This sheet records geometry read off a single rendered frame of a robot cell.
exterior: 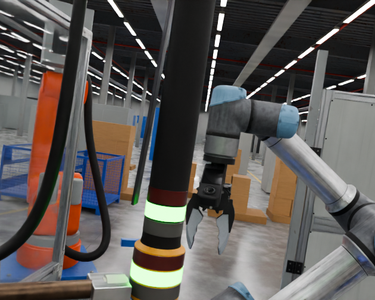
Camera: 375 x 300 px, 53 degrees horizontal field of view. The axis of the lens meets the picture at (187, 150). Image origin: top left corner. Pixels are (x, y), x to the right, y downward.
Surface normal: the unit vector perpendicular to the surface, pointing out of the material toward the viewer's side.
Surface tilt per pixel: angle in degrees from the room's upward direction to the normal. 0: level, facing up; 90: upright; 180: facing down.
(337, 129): 90
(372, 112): 91
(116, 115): 90
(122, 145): 90
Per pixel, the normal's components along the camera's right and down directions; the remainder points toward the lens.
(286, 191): -0.02, 0.05
